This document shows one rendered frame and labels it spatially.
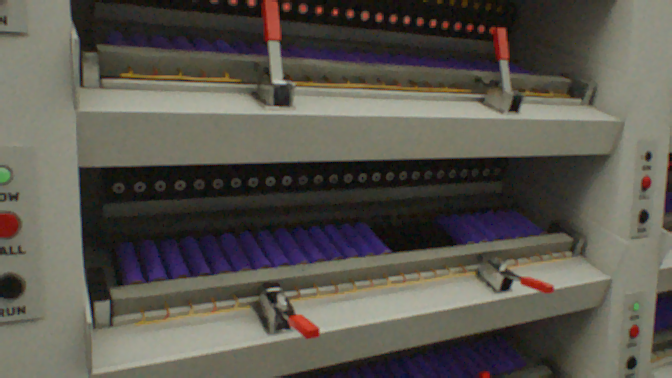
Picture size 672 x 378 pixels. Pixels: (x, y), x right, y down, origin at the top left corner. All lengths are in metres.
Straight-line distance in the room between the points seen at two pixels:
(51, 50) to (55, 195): 0.10
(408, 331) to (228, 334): 0.19
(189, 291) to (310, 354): 0.13
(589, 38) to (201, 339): 0.60
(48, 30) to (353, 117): 0.25
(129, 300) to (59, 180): 0.13
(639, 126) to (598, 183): 0.08
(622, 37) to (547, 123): 0.17
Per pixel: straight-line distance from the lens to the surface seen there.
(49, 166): 0.44
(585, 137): 0.73
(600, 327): 0.82
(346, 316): 0.55
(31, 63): 0.44
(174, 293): 0.52
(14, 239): 0.45
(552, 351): 0.88
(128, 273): 0.55
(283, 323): 0.52
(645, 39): 0.80
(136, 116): 0.45
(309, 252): 0.60
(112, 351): 0.49
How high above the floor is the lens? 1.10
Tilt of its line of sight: 7 degrees down
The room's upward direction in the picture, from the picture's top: 1 degrees clockwise
